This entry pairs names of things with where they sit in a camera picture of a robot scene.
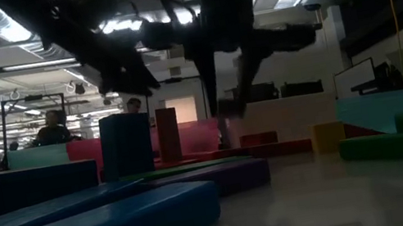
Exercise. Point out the white board panel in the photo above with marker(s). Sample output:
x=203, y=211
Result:
x=355, y=77

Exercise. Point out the black monitor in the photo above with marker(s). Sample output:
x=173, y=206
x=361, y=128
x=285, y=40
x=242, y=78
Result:
x=272, y=92
x=301, y=88

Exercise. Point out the pink cylinder block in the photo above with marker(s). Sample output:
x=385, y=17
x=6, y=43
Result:
x=168, y=135

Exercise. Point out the large teal plastic bin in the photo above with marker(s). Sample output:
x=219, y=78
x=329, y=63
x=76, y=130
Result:
x=372, y=112

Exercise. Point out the yellow cube block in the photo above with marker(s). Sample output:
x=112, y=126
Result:
x=327, y=137

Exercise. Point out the person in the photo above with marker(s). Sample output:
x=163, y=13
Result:
x=134, y=105
x=52, y=133

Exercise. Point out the large pink plastic bin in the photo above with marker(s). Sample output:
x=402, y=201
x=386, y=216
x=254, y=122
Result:
x=197, y=138

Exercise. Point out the white plastic bin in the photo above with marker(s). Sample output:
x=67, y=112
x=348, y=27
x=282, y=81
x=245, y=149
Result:
x=290, y=118

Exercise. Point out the small pink plastic bin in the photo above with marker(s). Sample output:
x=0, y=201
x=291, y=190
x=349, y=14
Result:
x=83, y=150

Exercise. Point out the black metal frame stand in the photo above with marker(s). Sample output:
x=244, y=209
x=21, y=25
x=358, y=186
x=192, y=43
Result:
x=5, y=131
x=173, y=80

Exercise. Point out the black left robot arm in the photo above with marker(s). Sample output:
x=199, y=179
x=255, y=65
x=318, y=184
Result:
x=39, y=17

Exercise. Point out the small teal plastic bin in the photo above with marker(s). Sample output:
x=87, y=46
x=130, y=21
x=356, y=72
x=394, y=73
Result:
x=36, y=157

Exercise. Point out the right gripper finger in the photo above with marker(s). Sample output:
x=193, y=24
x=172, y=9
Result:
x=248, y=84
x=210, y=86

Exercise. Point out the purple flat block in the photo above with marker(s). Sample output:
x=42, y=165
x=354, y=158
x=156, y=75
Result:
x=229, y=176

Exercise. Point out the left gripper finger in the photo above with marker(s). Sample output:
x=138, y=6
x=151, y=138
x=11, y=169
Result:
x=142, y=82

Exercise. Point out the white glossy table mat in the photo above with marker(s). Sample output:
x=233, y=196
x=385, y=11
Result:
x=325, y=199

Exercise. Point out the blue cube block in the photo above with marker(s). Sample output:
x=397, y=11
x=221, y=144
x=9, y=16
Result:
x=125, y=143

